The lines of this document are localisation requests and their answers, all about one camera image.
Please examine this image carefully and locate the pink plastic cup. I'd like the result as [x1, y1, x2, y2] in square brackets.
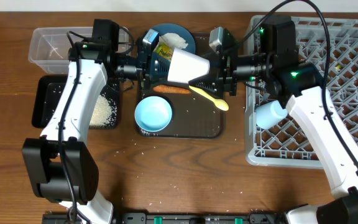
[167, 48, 210, 84]

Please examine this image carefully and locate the light blue small bowl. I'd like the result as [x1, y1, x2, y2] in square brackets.
[134, 96, 173, 132]

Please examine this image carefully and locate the light blue plastic cup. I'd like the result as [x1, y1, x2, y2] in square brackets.
[255, 100, 288, 129]

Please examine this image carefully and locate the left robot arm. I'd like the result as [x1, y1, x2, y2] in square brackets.
[22, 19, 145, 223]

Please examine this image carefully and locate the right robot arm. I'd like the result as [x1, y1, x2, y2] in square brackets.
[189, 9, 358, 223]

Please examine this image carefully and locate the black waste tray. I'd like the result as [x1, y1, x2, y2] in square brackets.
[32, 75, 121, 129]

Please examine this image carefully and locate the grey dishwasher rack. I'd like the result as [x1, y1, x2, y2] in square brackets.
[245, 19, 358, 169]

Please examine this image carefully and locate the yellow snack wrapper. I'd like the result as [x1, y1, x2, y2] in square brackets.
[154, 42, 173, 61]

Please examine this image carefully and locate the orange carrot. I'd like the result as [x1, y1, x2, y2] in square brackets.
[153, 85, 191, 95]

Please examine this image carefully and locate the yellow plastic spoon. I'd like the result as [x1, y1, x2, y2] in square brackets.
[189, 86, 229, 111]

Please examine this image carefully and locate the crumpled white tissue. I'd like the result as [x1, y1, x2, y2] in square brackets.
[159, 33, 188, 49]

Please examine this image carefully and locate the dark brown serving tray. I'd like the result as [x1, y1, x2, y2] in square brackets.
[134, 32, 226, 139]

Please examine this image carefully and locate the dark blue bowl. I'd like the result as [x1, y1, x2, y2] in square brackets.
[151, 23, 196, 54]

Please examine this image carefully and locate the pile of white rice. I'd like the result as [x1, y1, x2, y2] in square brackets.
[89, 95, 117, 128]

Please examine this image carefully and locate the clear plastic container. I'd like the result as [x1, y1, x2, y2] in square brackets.
[27, 26, 132, 75]

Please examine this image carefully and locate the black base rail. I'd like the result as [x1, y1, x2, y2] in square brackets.
[41, 211, 319, 224]

